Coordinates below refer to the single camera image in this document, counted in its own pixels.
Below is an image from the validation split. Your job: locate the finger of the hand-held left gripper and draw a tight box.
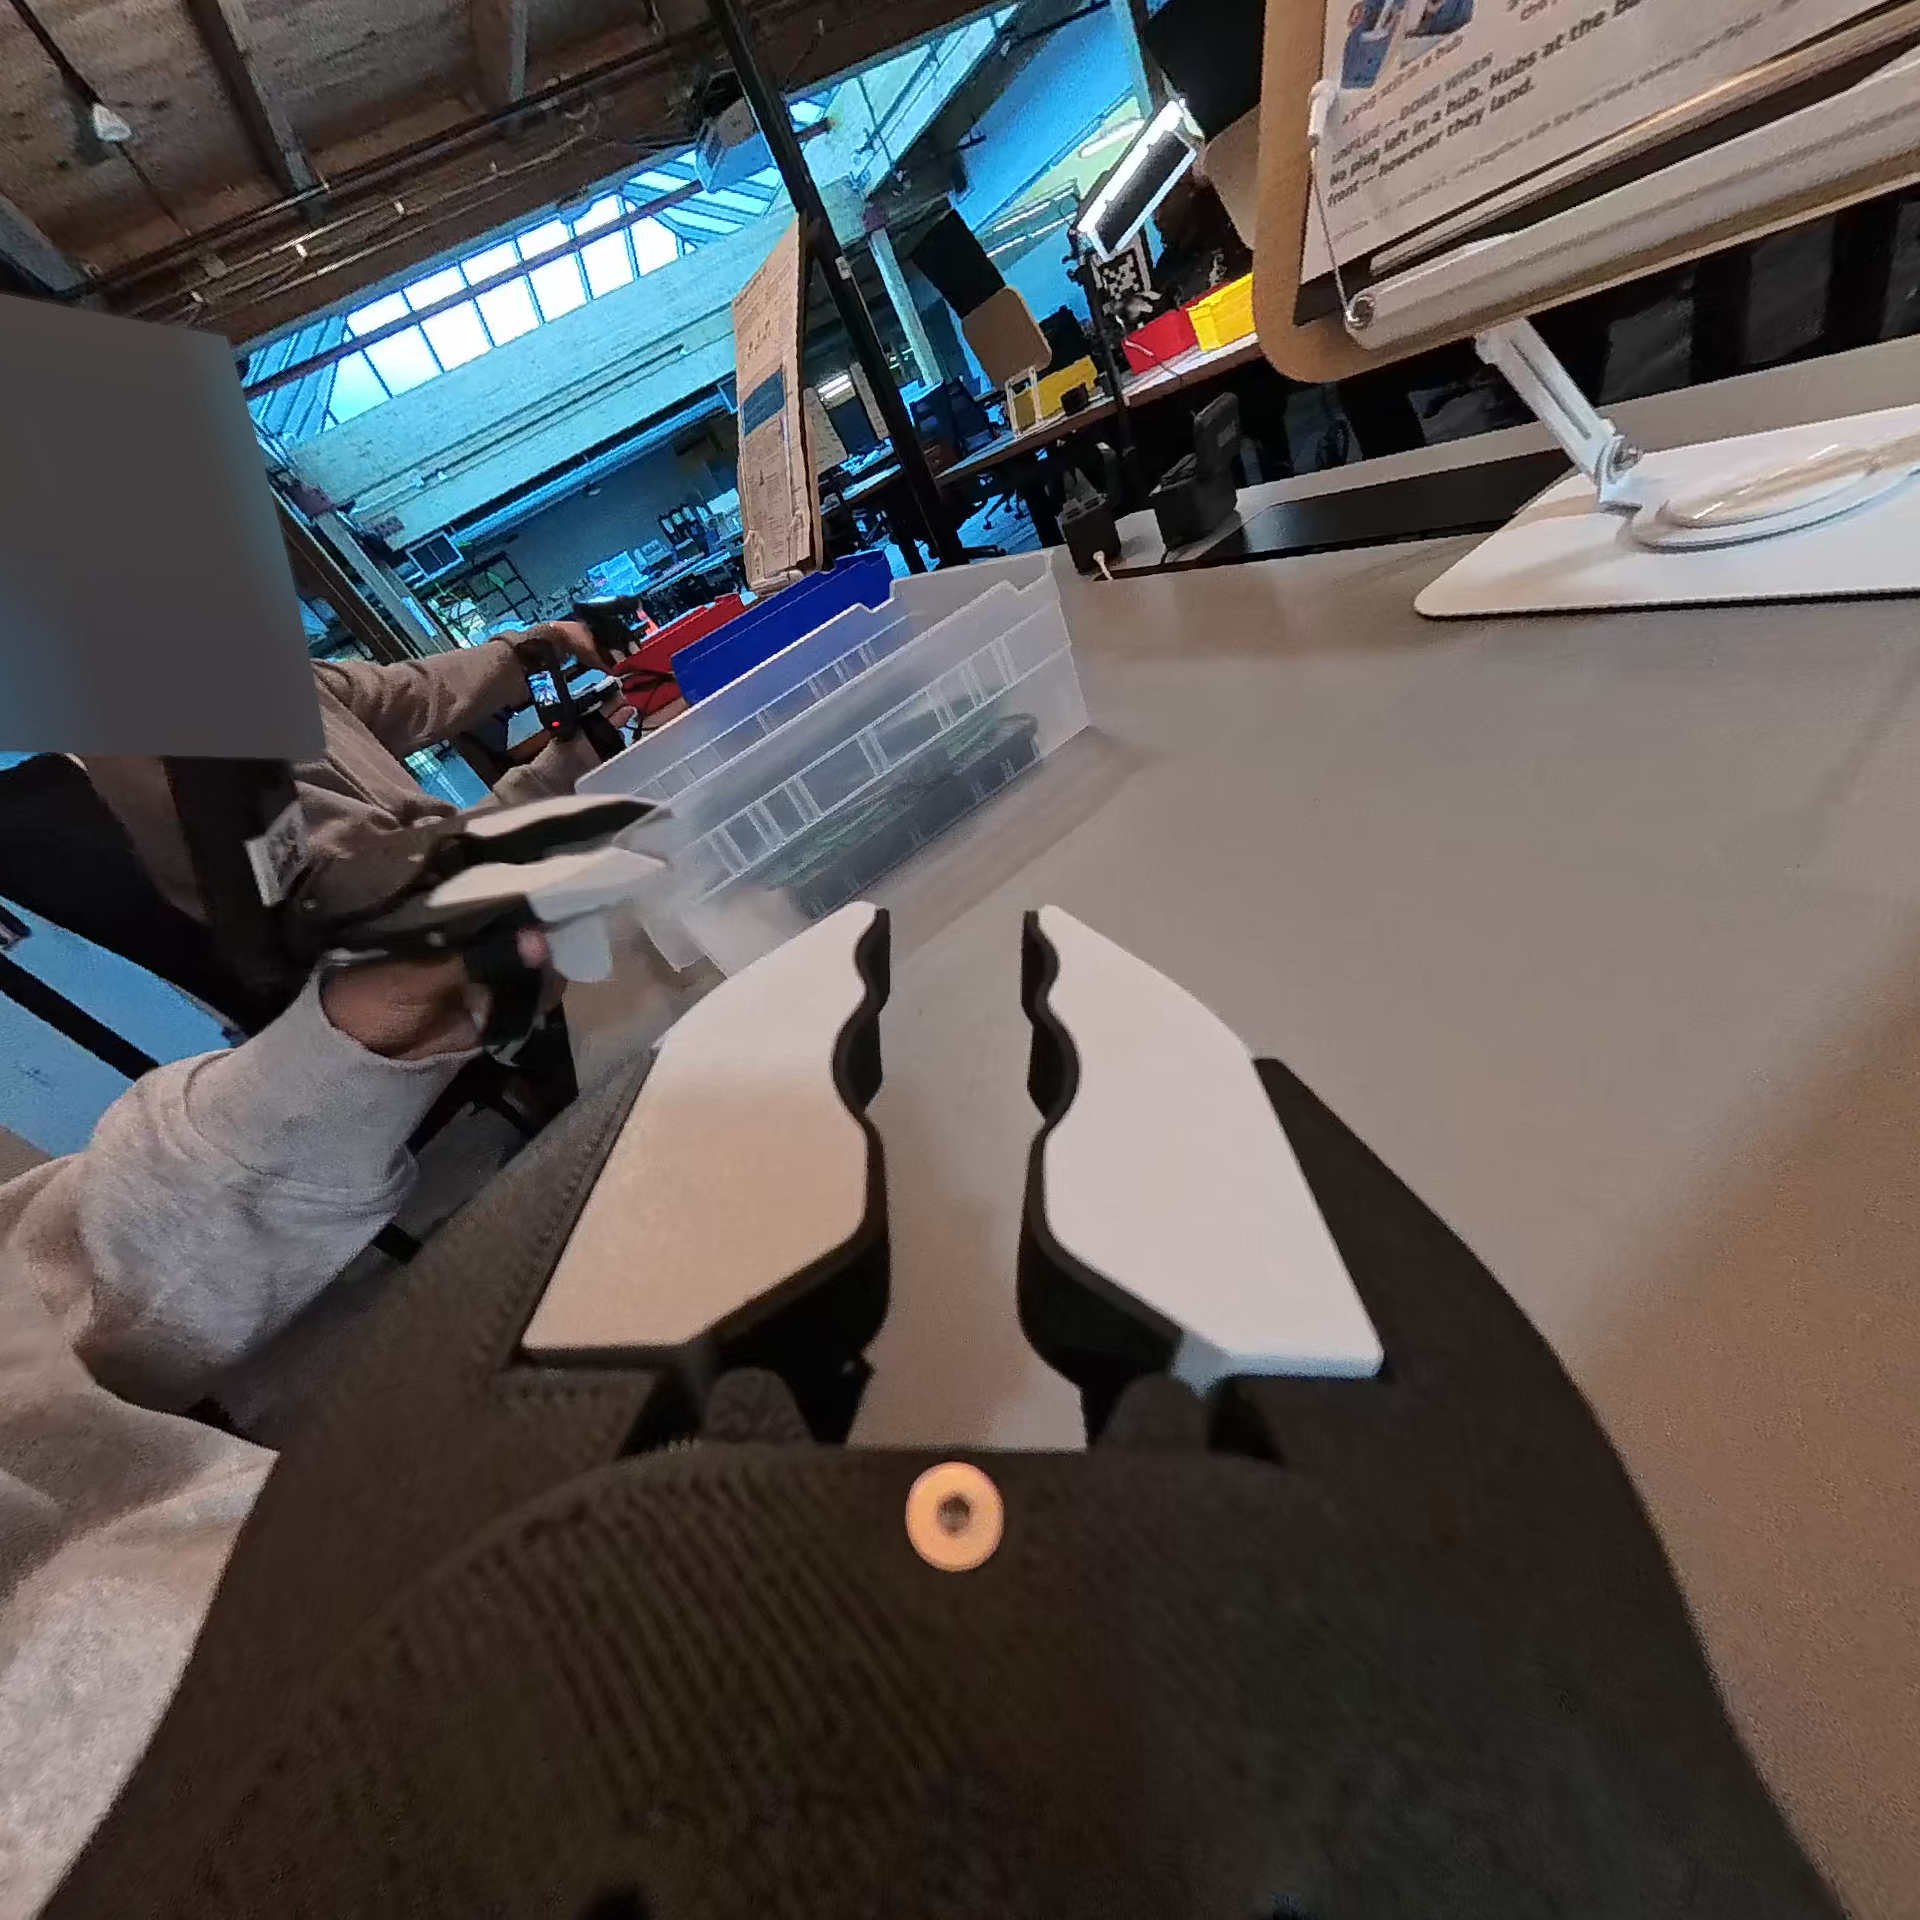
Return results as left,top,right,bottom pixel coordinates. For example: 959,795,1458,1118
446,795,671,876
424,848,671,929

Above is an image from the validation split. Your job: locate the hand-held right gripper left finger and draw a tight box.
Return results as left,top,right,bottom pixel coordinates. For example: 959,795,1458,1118
520,899,893,1397

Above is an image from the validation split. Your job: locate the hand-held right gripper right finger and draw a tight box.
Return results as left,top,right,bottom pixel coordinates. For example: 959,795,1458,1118
1018,906,1386,1416

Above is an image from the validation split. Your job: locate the clear plastic bin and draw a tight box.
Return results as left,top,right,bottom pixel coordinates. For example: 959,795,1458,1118
573,549,1088,969

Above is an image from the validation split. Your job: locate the person's left forearm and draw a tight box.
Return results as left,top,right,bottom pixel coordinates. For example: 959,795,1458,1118
0,983,451,1442

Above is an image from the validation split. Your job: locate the grey desk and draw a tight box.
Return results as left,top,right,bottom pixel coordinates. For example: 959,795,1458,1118
508,337,1920,1920

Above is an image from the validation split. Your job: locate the person's left hand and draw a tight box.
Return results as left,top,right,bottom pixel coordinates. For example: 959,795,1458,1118
323,929,553,1060

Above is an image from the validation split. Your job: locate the red plastic bin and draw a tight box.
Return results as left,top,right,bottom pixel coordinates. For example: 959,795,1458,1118
615,592,747,699

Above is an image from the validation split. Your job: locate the blue plastic bin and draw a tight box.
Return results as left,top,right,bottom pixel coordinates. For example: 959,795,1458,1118
671,550,893,704

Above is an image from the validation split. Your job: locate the tall cardboard sign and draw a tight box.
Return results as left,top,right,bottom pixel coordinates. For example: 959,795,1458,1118
730,217,825,593

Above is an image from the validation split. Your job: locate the background work table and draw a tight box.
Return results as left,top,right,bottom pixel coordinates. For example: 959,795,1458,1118
937,337,1261,450

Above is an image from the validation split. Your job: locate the tall black power adapter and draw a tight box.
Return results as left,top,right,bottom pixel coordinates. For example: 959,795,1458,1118
1150,393,1246,549

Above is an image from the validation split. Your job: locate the person's grey sweatshirt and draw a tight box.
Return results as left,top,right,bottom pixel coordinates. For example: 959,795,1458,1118
0,1396,286,1920

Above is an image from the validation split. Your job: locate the white board stand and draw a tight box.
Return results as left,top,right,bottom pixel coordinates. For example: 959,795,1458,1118
1414,239,1920,620

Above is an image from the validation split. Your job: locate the white strip lamp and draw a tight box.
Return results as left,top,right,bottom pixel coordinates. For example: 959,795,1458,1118
1071,98,1201,259

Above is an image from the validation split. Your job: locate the printed instruction sheet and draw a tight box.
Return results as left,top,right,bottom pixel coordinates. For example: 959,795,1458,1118
1303,0,1920,286

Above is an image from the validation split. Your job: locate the black steel post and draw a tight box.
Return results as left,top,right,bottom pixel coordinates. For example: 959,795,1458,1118
705,0,968,570

